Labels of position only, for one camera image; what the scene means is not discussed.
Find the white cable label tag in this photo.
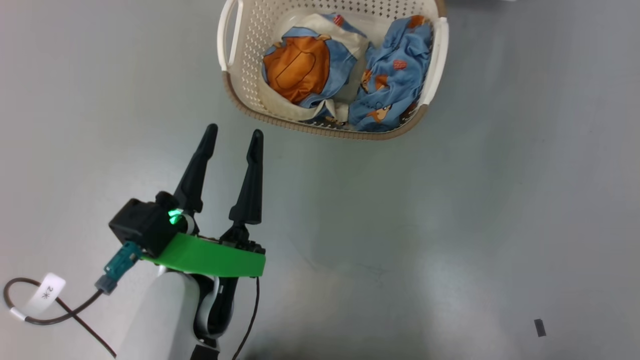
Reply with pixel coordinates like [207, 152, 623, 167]
[10, 272, 67, 321]

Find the black cable with teal plug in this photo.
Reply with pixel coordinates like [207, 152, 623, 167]
[2, 241, 144, 360]

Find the cream plastic laundry basket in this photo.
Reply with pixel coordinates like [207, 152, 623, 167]
[216, 0, 449, 141]

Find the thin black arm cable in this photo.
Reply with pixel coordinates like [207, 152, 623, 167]
[231, 276, 261, 360]

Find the orange blue cream garment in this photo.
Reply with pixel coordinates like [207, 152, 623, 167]
[261, 13, 374, 126]

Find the blue bear print garment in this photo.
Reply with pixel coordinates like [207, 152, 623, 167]
[348, 15, 435, 133]

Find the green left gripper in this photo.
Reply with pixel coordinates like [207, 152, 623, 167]
[141, 123, 266, 278]

